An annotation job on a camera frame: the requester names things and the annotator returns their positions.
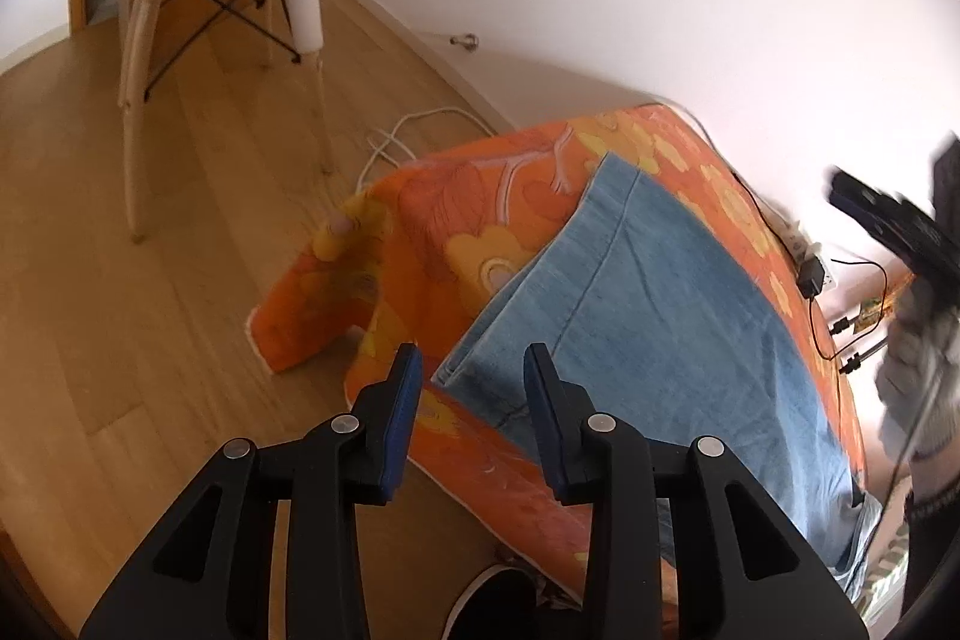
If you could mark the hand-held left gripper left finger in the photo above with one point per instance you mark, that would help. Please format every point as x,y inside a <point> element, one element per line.
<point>396,430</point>

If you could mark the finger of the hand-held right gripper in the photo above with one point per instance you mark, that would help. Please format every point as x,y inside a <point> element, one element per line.
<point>877,212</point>

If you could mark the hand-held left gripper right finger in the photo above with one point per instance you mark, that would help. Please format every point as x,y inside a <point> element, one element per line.
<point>541,430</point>

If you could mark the blue denim pants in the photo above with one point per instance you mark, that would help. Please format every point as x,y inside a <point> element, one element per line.
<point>637,310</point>

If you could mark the person's right forearm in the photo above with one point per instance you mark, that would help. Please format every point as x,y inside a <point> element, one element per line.
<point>934,535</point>

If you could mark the person's right hand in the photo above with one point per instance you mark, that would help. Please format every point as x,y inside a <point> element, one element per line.
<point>911,385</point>

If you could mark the white power strip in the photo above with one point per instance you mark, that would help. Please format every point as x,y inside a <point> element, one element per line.
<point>799,239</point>

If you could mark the black power adapter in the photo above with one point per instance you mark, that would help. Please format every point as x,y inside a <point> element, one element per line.
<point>810,280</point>

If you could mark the metal tripod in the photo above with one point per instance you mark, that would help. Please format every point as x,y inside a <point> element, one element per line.
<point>862,317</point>

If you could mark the black shoe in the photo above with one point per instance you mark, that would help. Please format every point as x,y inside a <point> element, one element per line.
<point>495,602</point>

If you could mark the orange floral blanket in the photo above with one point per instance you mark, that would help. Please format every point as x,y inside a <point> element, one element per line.
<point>450,212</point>

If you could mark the white green patterned cloth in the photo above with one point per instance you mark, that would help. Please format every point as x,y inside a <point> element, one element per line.
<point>885,572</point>

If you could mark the metal door stop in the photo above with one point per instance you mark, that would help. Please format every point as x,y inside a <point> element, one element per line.
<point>466,40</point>

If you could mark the white cylindrical leg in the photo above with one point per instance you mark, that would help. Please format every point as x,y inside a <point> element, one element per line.
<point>306,18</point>

